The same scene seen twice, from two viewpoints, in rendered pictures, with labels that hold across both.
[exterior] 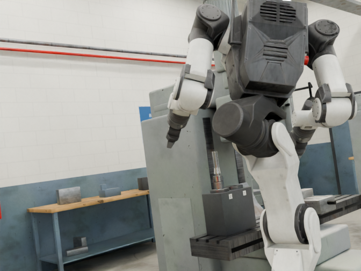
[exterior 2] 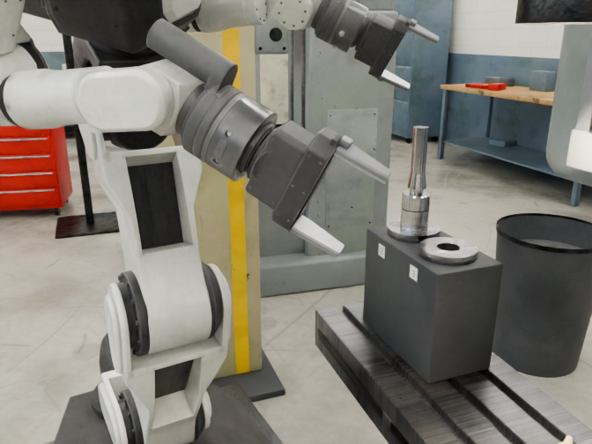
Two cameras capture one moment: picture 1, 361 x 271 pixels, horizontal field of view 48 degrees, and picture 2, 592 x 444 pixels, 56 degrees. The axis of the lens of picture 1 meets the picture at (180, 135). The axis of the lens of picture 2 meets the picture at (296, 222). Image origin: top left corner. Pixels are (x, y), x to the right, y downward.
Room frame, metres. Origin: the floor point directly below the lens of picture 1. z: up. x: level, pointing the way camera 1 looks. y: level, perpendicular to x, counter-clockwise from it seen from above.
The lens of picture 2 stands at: (2.04, -1.06, 1.44)
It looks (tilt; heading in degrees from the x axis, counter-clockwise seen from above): 19 degrees down; 112
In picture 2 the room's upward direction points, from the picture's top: straight up
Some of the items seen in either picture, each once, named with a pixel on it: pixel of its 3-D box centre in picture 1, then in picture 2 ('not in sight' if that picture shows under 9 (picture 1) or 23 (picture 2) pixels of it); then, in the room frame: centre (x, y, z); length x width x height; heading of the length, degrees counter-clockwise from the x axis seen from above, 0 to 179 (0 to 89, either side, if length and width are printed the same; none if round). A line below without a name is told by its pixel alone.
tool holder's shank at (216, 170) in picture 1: (216, 163); (418, 160); (1.89, -0.15, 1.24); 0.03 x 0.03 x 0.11
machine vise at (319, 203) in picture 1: (297, 200); not in sight; (2.22, -0.58, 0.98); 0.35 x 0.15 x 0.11; 42
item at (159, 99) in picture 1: (201, 94); not in sight; (2.56, -0.16, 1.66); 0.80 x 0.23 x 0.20; 42
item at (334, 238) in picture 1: (289, 240); not in sight; (2.19, -0.50, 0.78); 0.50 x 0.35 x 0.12; 42
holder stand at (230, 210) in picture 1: (229, 208); (425, 291); (1.92, -0.18, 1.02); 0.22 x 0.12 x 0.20; 133
